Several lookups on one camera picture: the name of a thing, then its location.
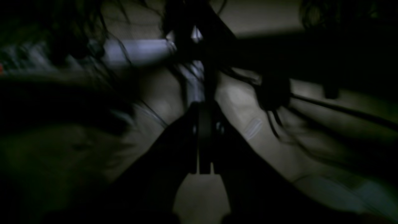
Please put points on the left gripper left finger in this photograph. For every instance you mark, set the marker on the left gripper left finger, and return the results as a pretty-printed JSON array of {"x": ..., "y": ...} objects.
[{"x": 145, "y": 192}]

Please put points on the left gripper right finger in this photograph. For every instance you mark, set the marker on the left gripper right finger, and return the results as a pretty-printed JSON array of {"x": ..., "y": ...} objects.
[{"x": 257, "y": 193}]

